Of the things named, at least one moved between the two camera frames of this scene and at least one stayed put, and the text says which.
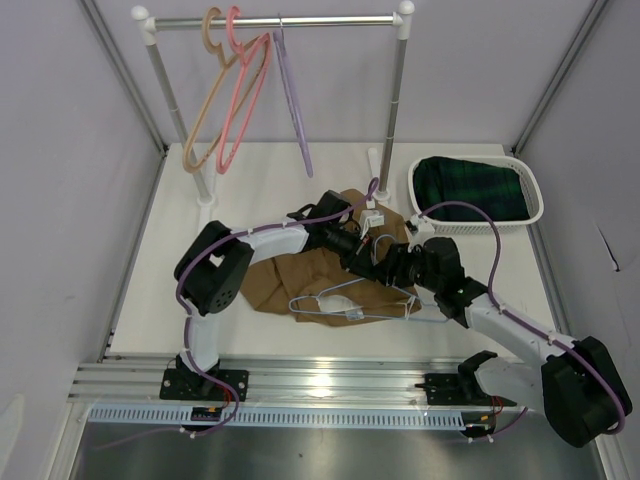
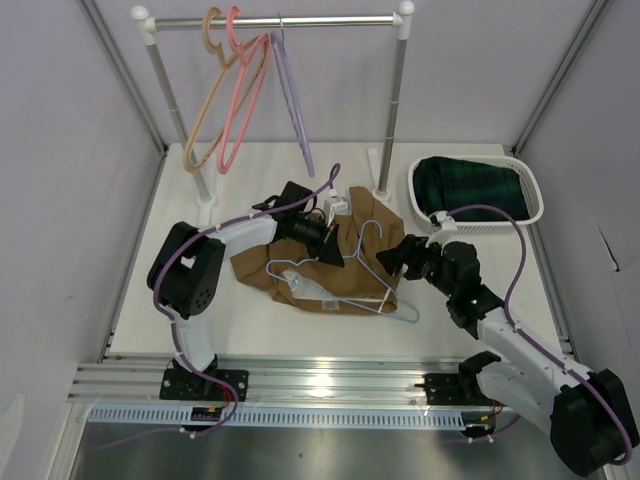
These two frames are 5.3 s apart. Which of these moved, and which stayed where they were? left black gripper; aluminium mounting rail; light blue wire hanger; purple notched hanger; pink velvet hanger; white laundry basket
Moved: light blue wire hanger; left black gripper
Stayed: pink velvet hanger; aluminium mounting rail; white laundry basket; purple notched hanger
